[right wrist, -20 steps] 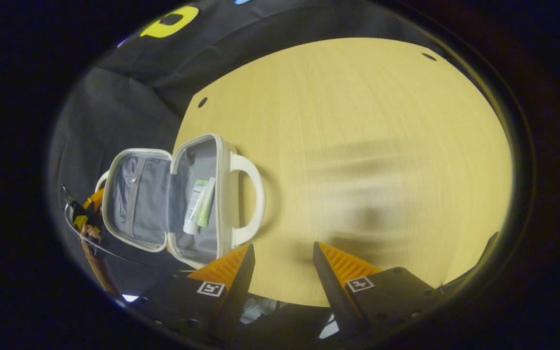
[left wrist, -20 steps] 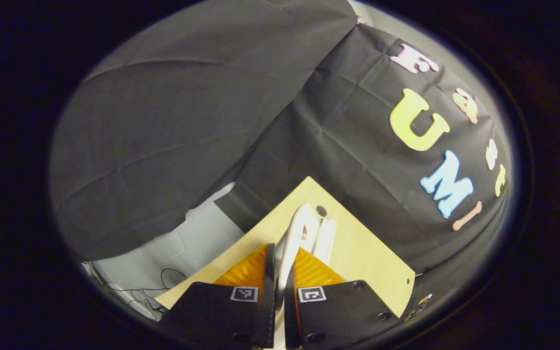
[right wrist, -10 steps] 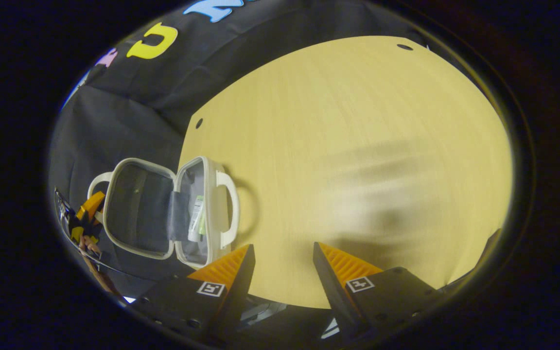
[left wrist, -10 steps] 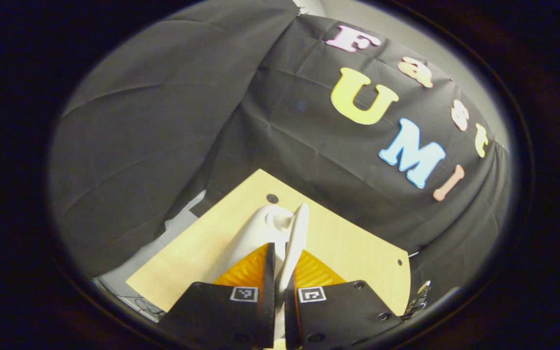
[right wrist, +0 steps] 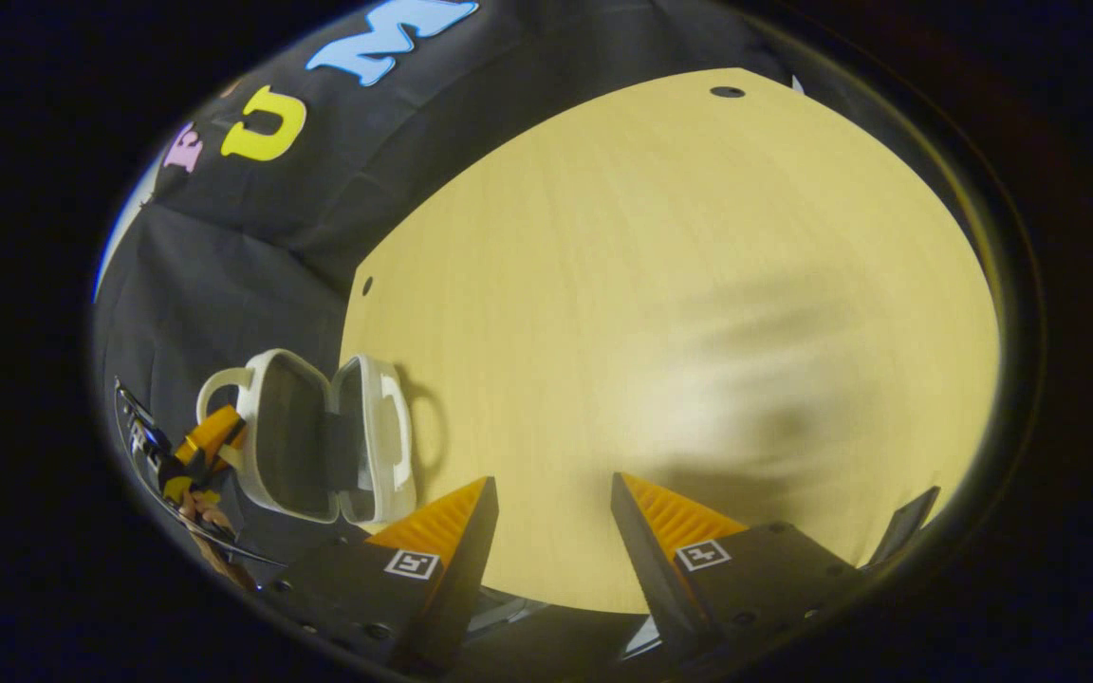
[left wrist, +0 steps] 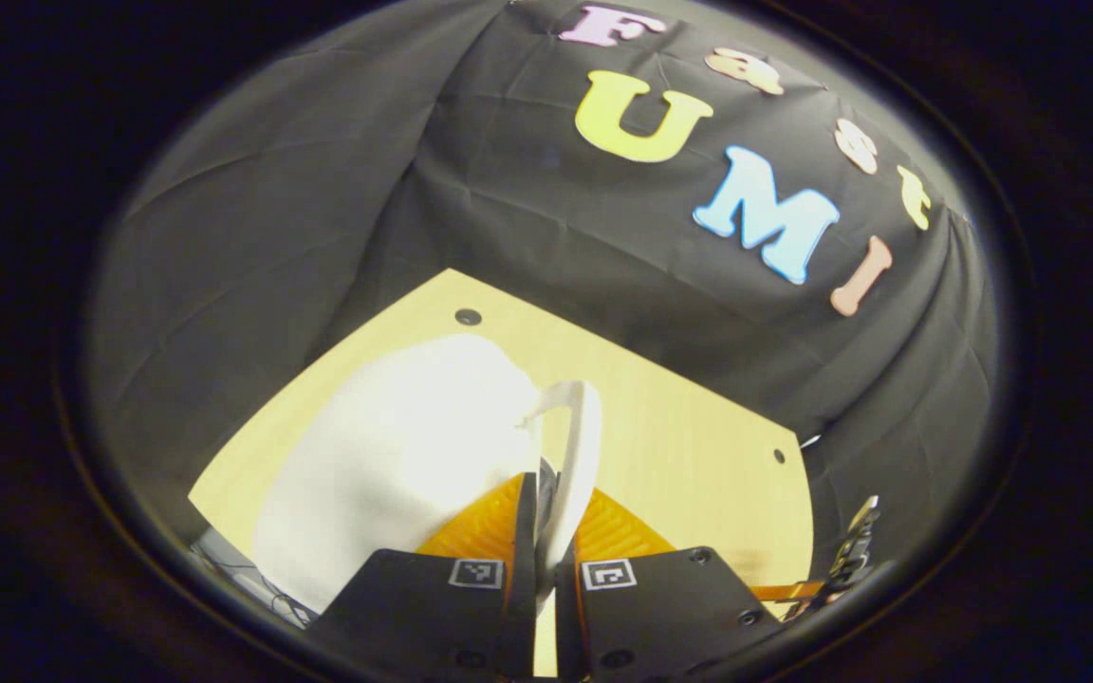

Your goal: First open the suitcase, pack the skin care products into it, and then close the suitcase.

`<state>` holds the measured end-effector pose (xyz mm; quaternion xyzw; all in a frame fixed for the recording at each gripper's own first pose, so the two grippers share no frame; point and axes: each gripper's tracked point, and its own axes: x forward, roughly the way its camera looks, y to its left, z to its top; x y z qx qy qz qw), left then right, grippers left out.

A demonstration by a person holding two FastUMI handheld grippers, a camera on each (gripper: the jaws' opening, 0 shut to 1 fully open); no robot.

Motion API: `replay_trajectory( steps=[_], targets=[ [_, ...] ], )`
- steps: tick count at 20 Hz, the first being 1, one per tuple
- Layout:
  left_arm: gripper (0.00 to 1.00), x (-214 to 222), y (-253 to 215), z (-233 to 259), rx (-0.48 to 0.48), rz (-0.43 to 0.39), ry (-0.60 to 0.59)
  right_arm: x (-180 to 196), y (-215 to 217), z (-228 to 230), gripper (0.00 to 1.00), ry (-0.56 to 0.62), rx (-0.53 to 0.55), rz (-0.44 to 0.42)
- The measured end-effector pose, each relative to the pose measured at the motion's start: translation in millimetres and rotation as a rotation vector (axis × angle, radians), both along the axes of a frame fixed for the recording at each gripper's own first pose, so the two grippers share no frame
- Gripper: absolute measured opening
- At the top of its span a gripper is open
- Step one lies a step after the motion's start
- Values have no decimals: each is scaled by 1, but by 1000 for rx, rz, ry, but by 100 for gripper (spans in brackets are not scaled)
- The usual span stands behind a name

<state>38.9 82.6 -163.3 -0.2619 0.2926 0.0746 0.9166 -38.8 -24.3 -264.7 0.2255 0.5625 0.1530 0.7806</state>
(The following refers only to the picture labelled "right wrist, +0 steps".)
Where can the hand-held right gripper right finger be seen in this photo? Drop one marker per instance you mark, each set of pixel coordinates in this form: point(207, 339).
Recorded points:
point(660, 588)

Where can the black backdrop cloth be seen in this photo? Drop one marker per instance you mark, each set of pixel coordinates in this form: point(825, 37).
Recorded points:
point(271, 247)

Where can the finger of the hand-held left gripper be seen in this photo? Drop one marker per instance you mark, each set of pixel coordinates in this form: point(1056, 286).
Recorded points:
point(214, 434)

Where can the white suitcase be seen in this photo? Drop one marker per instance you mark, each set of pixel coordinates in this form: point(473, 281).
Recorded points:
point(290, 436)

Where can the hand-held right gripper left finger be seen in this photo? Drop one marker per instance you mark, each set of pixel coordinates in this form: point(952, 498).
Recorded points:
point(461, 579)

